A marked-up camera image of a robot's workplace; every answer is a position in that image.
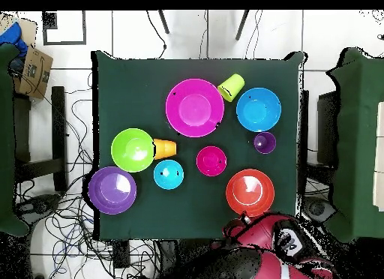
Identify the blue cloth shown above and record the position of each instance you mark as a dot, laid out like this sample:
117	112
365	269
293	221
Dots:
12	36

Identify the orange cup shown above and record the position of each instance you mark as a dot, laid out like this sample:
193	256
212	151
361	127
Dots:
165	149

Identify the black frame stand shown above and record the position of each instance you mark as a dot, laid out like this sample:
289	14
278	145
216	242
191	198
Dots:
58	126

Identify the cardboard box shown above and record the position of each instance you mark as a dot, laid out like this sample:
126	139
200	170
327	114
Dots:
34	72

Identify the purple cup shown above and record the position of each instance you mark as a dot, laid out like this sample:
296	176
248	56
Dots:
264	142

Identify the white box stack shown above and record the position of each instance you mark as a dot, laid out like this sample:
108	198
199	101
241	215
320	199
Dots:
379	156

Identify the small red-pink bowl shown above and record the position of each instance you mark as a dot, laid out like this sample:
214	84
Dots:
211	161

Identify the small blue bowl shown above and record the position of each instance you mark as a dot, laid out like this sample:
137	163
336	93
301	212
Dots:
168	174

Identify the black power strip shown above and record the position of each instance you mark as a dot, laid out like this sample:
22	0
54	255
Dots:
121	255

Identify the neighbouring green covered table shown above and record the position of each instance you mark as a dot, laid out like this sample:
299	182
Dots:
360	141
6	141

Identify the large pink bowl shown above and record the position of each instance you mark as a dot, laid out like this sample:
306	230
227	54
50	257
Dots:
195	108

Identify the large blue bowl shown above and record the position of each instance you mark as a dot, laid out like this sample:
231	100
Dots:
258	109

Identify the large orange-red bowl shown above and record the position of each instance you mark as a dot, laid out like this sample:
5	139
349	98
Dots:
250	192

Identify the dark green tablecloth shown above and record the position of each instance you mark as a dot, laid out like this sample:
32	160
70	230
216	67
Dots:
135	96

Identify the grey pedestal foot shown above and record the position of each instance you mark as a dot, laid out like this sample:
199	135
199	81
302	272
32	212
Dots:
39	203
318	208

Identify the large green bowl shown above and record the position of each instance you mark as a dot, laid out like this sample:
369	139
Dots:
132	150

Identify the black cabinet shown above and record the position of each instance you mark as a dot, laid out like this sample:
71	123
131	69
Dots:
327	126

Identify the large purple bowl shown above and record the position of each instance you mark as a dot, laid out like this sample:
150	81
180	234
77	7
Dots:
111	190

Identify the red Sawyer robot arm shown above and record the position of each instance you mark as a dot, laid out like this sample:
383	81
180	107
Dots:
261	231

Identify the black tripod leg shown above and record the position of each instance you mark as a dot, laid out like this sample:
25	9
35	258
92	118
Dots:
163	22
241	25

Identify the green cup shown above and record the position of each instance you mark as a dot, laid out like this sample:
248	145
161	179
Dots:
231	87

